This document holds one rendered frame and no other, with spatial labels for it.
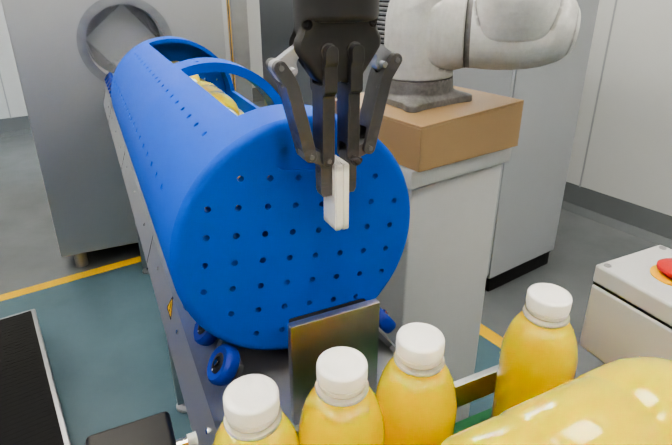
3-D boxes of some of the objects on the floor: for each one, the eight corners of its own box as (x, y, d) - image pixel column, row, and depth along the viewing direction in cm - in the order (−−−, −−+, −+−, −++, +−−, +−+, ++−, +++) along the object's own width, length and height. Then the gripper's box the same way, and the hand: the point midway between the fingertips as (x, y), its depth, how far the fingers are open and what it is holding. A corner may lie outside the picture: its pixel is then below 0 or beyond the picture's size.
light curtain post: (262, 303, 234) (233, -134, 169) (266, 310, 229) (238, -137, 164) (249, 306, 231) (214, -135, 166) (253, 314, 226) (219, -139, 161)
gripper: (278, -30, 38) (289, 254, 47) (425, -29, 43) (409, 226, 52) (248, -29, 44) (263, 222, 53) (380, -28, 49) (373, 200, 59)
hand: (335, 192), depth 51 cm, fingers closed
